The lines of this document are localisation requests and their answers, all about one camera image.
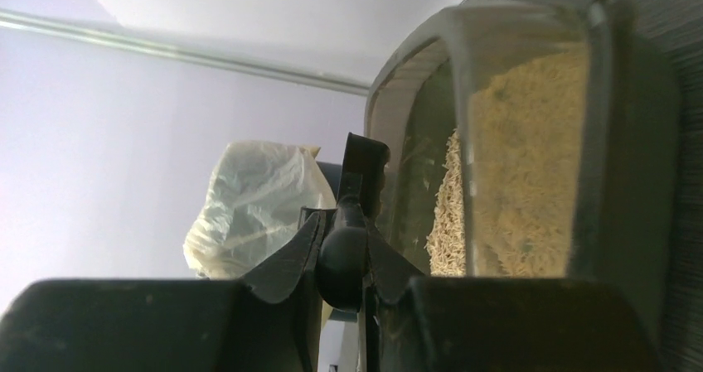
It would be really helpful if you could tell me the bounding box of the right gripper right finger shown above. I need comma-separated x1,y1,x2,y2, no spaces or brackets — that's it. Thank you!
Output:
362,225,662,371

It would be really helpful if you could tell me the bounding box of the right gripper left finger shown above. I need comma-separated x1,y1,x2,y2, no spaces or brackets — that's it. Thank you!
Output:
1,211,327,371

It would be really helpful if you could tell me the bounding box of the aluminium frame rail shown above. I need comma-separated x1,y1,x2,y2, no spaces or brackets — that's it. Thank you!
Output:
1,9,371,96

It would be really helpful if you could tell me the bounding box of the translucent white bin liner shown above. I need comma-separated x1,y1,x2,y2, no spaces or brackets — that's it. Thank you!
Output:
183,140,336,279

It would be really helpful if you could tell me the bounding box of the beige cat litter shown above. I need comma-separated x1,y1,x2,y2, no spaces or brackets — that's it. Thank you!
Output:
425,46,589,278

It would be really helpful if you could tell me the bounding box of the brown plastic litter box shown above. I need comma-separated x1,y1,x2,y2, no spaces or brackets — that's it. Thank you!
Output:
365,0,681,341

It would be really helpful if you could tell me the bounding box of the black litter scoop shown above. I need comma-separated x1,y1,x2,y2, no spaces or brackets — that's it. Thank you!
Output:
315,132,391,372

